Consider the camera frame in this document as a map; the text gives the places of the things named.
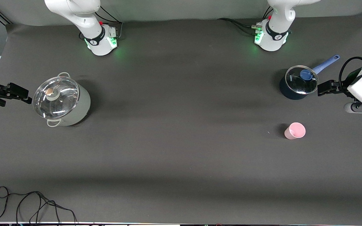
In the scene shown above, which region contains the dark blue saucepan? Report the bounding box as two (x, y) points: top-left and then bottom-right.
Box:
(279, 55), (340, 100)

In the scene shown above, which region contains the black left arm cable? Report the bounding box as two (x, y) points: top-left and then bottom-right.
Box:
(339, 56), (362, 94)

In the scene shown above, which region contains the glass lid with blue knob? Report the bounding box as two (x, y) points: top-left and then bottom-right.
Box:
(285, 65), (319, 95)

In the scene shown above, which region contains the pale green cooking pot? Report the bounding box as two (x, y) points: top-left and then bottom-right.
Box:
(33, 72), (91, 127)

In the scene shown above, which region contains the thin black loose cable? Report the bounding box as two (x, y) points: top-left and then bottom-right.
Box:
(0, 186), (78, 224)

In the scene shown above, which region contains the dark grey table mat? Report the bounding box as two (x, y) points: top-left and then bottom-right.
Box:
(0, 13), (362, 225)

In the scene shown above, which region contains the pink plastic cup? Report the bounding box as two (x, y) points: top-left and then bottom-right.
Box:
(284, 122), (306, 140)

